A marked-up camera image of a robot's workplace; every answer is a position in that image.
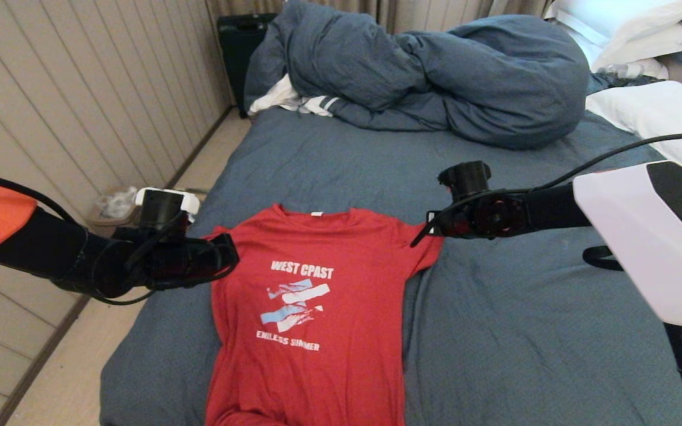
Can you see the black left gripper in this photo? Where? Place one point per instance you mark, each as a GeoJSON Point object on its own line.
{"type": "Point", "coordinates": [181, 260]}

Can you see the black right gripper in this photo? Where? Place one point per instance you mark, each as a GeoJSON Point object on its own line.
{"type": "Point", "coordinates": [489, 216]}

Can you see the red printed t-shirt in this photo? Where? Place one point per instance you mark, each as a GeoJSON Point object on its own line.
{"type": "Point", "coordinates": [317, 384]}

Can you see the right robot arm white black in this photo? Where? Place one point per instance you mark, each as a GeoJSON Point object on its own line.
{"type": "Point", "coordinates": [643, 242]}

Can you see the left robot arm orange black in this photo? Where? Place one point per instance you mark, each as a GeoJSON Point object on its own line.
{"type": "Point", "coordinates": [39, 248]}

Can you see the brown trash bin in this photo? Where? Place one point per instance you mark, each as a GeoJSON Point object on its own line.
{"type": "Point", "coordinates": [101, 222]}

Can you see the crumpled blue duvet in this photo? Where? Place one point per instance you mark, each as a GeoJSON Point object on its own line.
{"type": "Point", "coordinates": [495, 86]}

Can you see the white striped garment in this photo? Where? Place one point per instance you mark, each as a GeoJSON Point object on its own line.
{"type": "Point", "coordinates": [276, 97]}

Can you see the large white pillow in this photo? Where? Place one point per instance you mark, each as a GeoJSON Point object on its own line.
{"type": "Point", "coordinates": [672, 112]}

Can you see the black suitcase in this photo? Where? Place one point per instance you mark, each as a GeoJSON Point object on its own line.
{"type": "Point", "coordinates": [237, 56]}

